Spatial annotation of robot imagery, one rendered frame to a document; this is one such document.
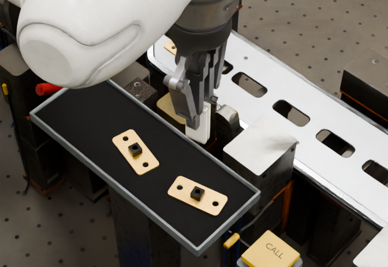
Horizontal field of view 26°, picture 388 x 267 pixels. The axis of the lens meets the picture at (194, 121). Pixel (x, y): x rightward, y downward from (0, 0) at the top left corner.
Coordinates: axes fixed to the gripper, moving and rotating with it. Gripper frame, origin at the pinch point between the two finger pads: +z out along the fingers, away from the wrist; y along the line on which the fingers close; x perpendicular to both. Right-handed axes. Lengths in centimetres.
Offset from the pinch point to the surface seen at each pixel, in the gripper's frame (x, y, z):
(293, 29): 19, 83, 64
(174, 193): 3.0, -1.4, 17.4
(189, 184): 2.0, 1.2, 17.4
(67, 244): 32, 4, 64
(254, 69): 10, 41, 34
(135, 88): 22.3, 17.9, 23.8
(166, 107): 16.3, 18.2, 25.8
